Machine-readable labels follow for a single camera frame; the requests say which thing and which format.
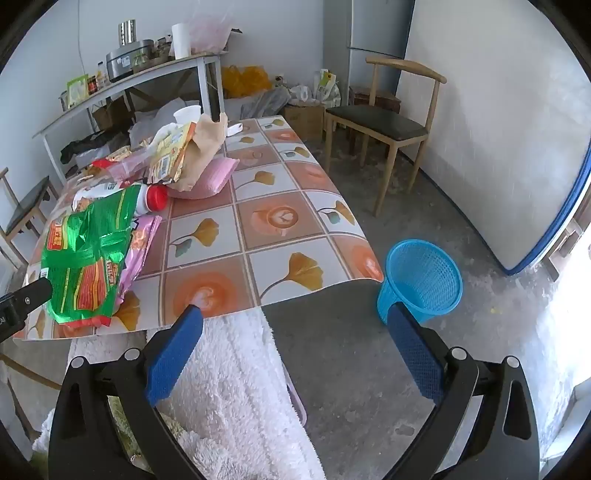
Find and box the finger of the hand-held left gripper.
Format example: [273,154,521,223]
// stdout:
[9,278,54,320]

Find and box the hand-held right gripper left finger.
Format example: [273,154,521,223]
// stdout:
[47,305,206,480]

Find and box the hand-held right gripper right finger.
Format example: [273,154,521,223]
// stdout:
[386,303,541,480]

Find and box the green snack bag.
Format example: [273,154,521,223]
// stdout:
[41,184,149,328]

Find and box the blue mesh wastebasket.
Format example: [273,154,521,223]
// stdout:
[377,239,463,325]

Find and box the pink snack bag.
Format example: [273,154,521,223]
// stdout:
[117,215,163,305]

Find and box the pink perforated cloth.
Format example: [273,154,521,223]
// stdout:
[173,157,241,200]

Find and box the white fluffy blanket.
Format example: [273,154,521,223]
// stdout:
[32,309,326,480]

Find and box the wooden chair with dark seat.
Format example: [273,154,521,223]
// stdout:
[323,58,448,217]
[0,167,60,273]

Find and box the white bottle with red cap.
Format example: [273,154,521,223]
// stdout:
[74,182,169,217]

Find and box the clear pink wrapper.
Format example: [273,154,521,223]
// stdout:
[92,145,153,183]

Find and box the black cloth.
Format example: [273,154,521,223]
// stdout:
[60,131,130,162]

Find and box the patterned tablecloth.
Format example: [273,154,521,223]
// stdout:
[13,115,385,342]

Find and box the yellow snack packet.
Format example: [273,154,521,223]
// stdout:
[143,121,197,185]

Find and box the cardboard box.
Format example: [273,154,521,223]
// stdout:
[283,104,325,141]
[92,95,134,132]

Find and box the green label packet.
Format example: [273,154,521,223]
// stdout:
[67,74,89,109]

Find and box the brown paper bag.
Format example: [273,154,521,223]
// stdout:
[173,113,229,192]

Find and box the white plastic sheet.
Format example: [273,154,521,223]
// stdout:
[129,97,204,148]

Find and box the white mattress with blue edge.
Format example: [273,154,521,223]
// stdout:
[399,0,591,277]

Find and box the white side table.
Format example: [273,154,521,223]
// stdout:
[32,51,227,185]

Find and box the grey rice cooker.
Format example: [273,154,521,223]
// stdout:
[105,39,154,84]

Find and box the dark wooden stool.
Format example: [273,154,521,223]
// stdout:
[348,85,402,153]

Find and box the grey plastic sheet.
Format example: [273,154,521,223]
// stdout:
[240,87,291,118]

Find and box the white bag with green print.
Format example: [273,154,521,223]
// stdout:
[313,69,342,106]

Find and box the yellow plastic bag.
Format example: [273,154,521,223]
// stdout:
[222,65,273,99]

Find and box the steel canister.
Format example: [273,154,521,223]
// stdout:
[117,19,138,47]

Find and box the white paper towel roll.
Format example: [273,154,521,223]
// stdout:
[172,22,192,60]

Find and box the pink plastic bag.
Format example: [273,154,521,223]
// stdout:
[187,11,234,54]

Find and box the grey refrigerator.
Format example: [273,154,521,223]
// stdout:
[323,0,416,109]

